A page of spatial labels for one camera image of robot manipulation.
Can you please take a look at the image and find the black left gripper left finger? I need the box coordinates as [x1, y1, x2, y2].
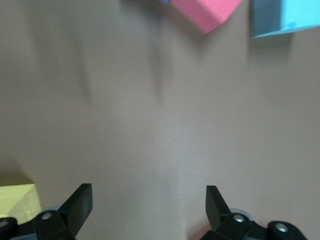
[32, 183, 94, 240]

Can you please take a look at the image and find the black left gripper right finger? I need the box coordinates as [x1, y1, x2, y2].
[201, 185, 268, 240]

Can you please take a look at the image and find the yellow foam cube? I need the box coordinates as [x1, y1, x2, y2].
[0, 183, 42, 225]

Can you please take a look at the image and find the cyan foam cube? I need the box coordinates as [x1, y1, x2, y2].
[250, 0, 320, 39]

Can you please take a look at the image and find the red foam cube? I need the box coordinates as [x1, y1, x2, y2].
[169, 0, 243, 35]

